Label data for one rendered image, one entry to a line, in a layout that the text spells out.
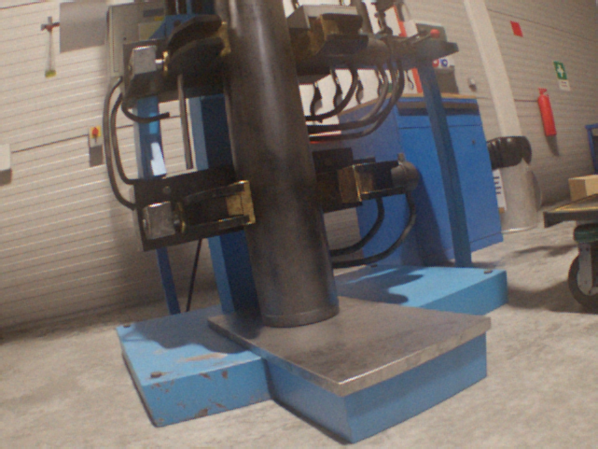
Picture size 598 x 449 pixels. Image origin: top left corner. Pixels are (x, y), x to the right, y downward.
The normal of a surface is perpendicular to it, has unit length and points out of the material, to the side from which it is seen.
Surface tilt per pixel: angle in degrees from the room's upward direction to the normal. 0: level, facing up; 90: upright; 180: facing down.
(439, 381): 90
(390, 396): 90
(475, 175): 90
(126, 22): 90
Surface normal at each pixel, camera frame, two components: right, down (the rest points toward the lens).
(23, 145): 0.46, -0.01
